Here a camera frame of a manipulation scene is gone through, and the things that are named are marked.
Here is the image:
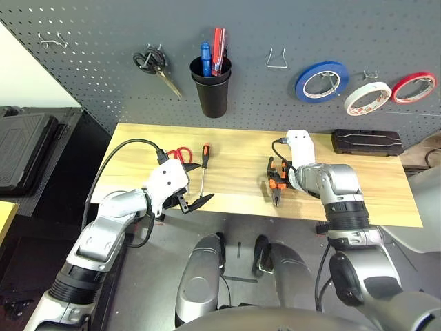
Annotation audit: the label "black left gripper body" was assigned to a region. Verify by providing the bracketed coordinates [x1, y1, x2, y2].
[161, 184, 190, 212]

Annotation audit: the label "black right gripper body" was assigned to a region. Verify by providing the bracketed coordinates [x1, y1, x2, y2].
[281, 161, 298, 190]

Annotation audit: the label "red handled scissors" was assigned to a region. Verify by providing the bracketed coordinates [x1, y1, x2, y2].
[167, 146, 193, 163]

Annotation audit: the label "orange black screwdriver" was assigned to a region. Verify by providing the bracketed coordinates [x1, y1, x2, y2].
[199, 143, 212, 197]

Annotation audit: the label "orange black pliers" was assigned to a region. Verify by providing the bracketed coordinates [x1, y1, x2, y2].
[260, 157, 294, 208]

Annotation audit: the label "white printed tape roll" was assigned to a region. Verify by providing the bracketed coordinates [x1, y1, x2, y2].
[344, 81, 393, 117]

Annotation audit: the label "grey metal pegboard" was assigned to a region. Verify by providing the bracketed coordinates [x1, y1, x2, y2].
[0, 0, 441, 149]

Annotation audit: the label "silver robot left leg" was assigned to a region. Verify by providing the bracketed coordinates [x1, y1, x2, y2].
[174, 232, 227, 328]

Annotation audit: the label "silver robot leg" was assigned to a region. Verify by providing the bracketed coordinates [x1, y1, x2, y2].
[174, 232, 227, 328]
[253, 234, 325, 311]

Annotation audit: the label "black plastic cup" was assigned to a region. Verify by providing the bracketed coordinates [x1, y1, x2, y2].
[189, 54, 232, 119]

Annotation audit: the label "small black tool case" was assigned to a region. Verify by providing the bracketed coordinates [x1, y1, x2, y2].
[331, 129, 404, 158]

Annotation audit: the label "blue tape roll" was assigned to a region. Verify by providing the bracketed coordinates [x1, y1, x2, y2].
[295, 61, 349, 103]

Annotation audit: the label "silver robot right leg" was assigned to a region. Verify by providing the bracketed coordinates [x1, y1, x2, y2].
[253, 234, 325, 311]

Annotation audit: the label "black side cabinet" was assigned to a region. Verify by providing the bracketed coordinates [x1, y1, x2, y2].
[0, 106, 113, 218]

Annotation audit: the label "red tape roll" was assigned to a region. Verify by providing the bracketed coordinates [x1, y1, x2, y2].
[391, 71, 438, 105]

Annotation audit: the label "light grey panel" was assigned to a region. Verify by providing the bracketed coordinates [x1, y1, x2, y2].
[378, 165, 441, 256]

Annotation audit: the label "grey robot torso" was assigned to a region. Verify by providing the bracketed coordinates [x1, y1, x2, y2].
[178, 305, 380, 331]

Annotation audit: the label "large black tool case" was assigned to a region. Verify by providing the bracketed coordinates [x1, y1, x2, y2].
[0, 106, 59, 197]

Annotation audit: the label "yellow board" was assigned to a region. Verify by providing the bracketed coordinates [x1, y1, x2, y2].
[0, 201, 18, 245]

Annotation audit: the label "black floor clamp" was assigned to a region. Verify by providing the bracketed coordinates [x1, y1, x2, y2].
[0, 296, 35, 315]

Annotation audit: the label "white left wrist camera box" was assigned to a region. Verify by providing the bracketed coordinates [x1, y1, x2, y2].
[147, 161, 190, 217]

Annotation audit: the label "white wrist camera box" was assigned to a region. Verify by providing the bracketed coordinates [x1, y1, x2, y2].
[287, 129, 317, 170]
[147, 161, 190, 217]

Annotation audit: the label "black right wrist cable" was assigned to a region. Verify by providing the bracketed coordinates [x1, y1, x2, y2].
[271, 137, 294, 173]

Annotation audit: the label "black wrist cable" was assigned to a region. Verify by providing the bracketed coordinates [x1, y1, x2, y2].
[82, 138, 170, 249]
[271, 137, 294, 173]

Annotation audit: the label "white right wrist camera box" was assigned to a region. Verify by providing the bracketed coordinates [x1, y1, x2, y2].
[287, 129, 317, 170]

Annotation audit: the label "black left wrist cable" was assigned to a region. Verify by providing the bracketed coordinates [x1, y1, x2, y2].
[82, 138, 170, 249]

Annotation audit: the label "blue handled screwdriver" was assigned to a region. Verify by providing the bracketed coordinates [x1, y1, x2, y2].
[201, 41, 212, 77]

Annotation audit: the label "silver wire loop hook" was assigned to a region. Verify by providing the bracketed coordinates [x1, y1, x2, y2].
[267, 48, 289, 69]

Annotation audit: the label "black handled scissors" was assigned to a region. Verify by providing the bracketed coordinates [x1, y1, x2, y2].
[132, 48, 183, 99]

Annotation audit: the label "black cable loop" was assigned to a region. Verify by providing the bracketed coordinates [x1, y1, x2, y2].
[424, 147, 441, 170]

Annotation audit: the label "silver double wire hook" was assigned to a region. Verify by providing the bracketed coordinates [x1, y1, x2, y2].
[37, 32, 70, 49]

